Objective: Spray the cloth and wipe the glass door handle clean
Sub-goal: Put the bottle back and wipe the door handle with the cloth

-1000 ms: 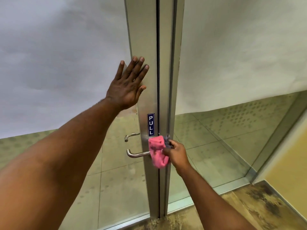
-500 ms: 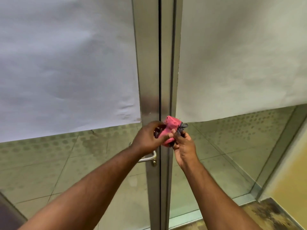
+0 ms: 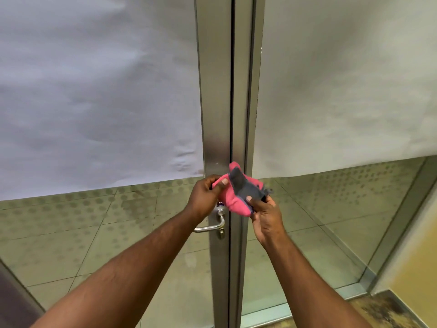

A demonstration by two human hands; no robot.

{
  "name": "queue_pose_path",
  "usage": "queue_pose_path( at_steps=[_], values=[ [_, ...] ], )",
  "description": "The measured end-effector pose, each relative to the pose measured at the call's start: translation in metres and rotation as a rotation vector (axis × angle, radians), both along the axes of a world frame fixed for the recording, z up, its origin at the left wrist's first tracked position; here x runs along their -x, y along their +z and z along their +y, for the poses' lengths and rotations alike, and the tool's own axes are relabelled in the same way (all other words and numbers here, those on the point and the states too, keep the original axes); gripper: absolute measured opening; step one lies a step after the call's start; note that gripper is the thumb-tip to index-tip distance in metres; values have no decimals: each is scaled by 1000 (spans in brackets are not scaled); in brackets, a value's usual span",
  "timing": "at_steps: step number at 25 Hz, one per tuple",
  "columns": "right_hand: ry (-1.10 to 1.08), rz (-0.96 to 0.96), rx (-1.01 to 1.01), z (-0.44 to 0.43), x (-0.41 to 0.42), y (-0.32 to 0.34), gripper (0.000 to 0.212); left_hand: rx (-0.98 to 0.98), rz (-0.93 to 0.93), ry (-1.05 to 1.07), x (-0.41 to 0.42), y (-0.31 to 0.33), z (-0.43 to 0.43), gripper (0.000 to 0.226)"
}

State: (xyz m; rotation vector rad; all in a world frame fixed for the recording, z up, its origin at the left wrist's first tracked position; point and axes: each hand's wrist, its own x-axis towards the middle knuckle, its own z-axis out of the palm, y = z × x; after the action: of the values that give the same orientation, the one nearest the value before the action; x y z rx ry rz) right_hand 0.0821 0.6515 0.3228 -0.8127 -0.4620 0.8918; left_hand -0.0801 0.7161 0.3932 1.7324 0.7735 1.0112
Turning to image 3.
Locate white paper sheet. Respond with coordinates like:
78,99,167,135
252,0,437,179
0,0,205,202

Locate glass panel with metal frame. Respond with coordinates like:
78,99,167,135
234,0,437,328

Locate pink and grey cleaning cloth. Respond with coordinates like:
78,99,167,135
212,162,274,218

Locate silver door handle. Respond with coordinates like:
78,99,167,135
193,205,227,234

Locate person's left forearm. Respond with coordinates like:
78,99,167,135
30,208,209,328

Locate person's right forearm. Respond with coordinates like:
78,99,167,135
262,232,373,328

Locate person's right hand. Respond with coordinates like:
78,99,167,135
246,195,287,249

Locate glass door with metal frame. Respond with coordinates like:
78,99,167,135
0,0,236,328

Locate person's left hand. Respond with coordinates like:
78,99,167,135
186,175,229,222

